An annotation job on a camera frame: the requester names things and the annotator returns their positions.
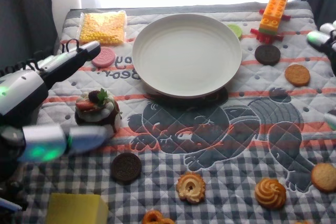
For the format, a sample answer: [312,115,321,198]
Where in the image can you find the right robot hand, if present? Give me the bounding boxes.
[306,20,336,132]

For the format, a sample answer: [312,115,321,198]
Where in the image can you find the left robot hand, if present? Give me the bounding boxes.
[0,40,111,183]

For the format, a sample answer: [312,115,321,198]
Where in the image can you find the chocolate fruit cupcake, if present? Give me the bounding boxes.
[75,88,123,138]

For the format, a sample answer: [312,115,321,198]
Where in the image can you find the white round plate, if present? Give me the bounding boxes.
[131,13,243,99]

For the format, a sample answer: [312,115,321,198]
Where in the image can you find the brown round biscuit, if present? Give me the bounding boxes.
[285,63,311,87]

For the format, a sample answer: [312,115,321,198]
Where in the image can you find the orange yellow building block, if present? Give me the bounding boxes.
[258,0,289,36]

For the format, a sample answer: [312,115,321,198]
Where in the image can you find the red stick connector toy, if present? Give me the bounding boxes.
[249,8,292,44]

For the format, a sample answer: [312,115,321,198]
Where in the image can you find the dark chocolate round cookie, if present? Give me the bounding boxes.
[254,44,281,66]

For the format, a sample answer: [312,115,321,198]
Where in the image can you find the green round cookie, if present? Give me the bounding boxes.
[226,24,243,40]

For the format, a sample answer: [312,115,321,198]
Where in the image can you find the pink round cookie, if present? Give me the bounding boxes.
[91,46,116,68]

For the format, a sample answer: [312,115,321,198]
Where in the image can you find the bag of yellow beads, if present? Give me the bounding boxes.
[78,10,128,46]

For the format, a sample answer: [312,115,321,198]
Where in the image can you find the black device with blue strip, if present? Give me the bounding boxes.
[0,179,29,212]

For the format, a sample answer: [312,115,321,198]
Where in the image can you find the dark chocolate sandwich cookie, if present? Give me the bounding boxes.
[110,152,143,182]

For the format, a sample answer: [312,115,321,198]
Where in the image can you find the yellow sponge block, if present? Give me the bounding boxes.
[44,193,109,224]

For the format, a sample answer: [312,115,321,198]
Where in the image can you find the pale tan round biscuit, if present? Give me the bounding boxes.
[311,163,336,193]

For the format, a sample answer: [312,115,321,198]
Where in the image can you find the swirl butter cookie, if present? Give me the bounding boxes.
[254,178,287,210]

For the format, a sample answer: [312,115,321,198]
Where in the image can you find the pretzel-shaped cookie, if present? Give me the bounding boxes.
[142,210,176,224]

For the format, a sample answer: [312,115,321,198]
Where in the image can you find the grey quilt with bear print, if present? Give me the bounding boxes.
[15,7,336,224]

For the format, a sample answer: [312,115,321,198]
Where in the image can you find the black coiled cable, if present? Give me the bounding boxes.
[0,39,81,78]

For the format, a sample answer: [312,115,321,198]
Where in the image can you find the ring-shaped butter cookie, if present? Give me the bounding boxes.
[175,171,206,204]

